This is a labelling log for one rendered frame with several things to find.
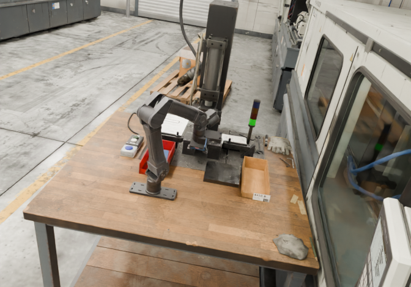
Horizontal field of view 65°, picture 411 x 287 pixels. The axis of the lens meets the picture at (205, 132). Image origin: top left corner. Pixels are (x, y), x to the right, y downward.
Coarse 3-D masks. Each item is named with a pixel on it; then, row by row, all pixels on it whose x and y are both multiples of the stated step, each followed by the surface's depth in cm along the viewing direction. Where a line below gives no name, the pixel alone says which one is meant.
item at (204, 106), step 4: (204, 100) 169; (208, 100) 158; (212, 100) 159; (204, 104) 162; (208, 104) 160; (212, 104) 163; (216, 104) 164; (200, 108) 157; (204, 108) 157; (208, 108) 158; (212, 108) 158; (204, 112) 157; (220, 112) 166; (220, 116) 161; (220, 120) 159
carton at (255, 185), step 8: (248, 160) 164; (256, 160) 164; (264, 160) 163; (248, 168) 166; (256, 168) 166; (264, 168) 165; (248, 176) 159; (256, 176) 160; (264, 176) 161; (248, 184) 153; (256, 184) 154; (264, 184) 155; (248, 192) 144; (256, 192) 149; (264, 192) 150; (264, 200) 144
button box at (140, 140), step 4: (128, 120) 195; (128, 124) 191; (132, 136) 174; (140, 136) 175; (128, 140) 170; (140, 140) 172; (128, 144) 167; (132, 144) 167; (136, 144) 167; (140, 144) 171
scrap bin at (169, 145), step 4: (164, 140) 169; (164, 144) 170; (168, 144) 170; (172, 144) 170; (164, 148) 171; (168, 148) 171; (172, 148) 163; (148, 152) 161; (172, 152) 165; (144, 156) 154; (148, 156) 162; (168, 156) 156; (144, 160) 156; (148, 160) 160; (168, 160) 155; (140, 164) 148; (144, 164) 157; (140, 168) 149; (144, 168) 154; (140, 172) 150; (144, 172) 150
